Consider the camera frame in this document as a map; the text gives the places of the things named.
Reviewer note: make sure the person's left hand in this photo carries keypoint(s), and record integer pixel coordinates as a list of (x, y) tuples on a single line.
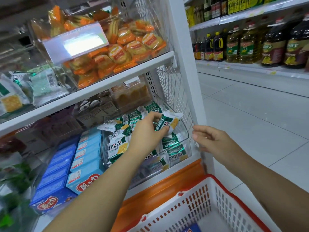
[(143, 137)]

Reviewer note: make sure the person's right hand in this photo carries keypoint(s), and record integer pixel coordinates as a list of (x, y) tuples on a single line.
[(217, 144)]

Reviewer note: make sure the person's left thumb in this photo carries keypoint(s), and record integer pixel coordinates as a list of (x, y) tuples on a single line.
[(162, 133)]

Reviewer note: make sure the person's right fingers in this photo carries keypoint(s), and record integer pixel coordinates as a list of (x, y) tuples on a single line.
[(201, 131)]

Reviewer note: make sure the green white snack packet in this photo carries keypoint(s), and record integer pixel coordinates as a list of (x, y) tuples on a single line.
[(171, 119)]

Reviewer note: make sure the person's right forearm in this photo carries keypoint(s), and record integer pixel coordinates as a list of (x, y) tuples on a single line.
[(270, 190)]

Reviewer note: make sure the person's left forearm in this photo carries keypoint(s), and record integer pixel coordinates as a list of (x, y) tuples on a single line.
[(101, 195)]

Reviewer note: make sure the pile of green snack packets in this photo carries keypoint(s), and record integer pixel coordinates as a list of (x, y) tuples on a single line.
[(118, 144)]

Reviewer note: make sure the clear box of yellow cakes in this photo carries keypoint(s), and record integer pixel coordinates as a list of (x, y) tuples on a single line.
[(131, 94)]

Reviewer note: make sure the orange shelf base panel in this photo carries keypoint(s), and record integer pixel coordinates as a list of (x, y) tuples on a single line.
[(157, 193)]

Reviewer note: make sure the red white shopping basket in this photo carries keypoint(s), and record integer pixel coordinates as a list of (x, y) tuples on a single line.
[(217, 198)]

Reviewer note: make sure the pile of brown snack packets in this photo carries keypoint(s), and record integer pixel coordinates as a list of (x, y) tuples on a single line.
[(96, 109)]

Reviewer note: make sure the white background shelf unit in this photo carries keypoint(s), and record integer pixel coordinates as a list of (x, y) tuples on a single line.
[(241, 70)]

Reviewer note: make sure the row of small dark bottles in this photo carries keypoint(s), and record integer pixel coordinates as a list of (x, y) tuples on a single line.
[(198, 49)]

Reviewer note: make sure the row of light blue boxes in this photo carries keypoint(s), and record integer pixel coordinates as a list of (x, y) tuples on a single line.
[(83, 166)]

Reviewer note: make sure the pile of orange snack packets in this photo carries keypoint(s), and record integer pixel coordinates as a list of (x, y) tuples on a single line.
[(135, 49)]

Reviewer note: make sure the yellow cooking oil bottle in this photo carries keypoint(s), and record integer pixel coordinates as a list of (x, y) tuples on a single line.
[(233, 45), (248, 44)]

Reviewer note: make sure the blue box in basket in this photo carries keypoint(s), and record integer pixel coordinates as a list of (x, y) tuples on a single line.
[(192, 228)]

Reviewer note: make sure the pile of purple snack packets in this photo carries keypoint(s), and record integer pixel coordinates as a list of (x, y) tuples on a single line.
[(60, 125)]

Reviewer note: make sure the large dark oil bottle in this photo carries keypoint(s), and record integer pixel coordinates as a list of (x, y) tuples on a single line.
[(274, 45), (298, 45)]

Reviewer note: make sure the yellow packets on shelf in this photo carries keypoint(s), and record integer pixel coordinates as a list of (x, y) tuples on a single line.
[(190, 16)]

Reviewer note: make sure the row of dark blue boxes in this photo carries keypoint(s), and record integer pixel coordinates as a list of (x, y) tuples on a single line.
[(53, 186)]

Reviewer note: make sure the row of dark sauce bottles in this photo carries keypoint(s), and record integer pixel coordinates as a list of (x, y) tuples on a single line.
[(212, 8)]

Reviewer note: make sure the pale green snack packet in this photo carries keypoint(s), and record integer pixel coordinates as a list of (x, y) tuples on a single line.
[(45, 86)]

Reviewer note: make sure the clear bin with cracker packets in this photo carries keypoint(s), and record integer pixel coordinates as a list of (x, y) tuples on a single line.
[(36, 111)]

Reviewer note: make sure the row of yellow green boxes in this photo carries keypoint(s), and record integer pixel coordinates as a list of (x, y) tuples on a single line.
[(241, 3)]

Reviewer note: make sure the tall clear plastic bin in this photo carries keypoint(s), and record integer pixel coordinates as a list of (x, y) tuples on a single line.
[(48, 28)]

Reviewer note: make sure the green yellow cracker packet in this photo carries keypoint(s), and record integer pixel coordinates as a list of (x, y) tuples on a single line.
[(10, 101)]

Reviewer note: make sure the pile of green leafy packets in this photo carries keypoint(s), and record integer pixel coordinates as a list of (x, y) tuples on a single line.
[(14, 190)]

